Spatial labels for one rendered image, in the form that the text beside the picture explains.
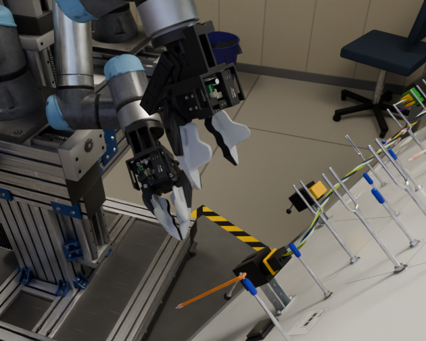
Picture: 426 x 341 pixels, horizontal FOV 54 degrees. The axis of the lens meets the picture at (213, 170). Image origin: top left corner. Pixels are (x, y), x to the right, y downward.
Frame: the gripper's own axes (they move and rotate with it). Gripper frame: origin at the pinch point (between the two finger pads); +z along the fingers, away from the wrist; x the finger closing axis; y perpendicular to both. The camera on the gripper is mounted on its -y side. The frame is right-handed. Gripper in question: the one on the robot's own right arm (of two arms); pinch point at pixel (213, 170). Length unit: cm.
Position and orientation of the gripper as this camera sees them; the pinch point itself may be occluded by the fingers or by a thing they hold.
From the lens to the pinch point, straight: 62.5
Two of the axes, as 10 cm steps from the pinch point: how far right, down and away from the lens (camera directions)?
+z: 3.2, 9.1, 2.5
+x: 6.3, -4.0, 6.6
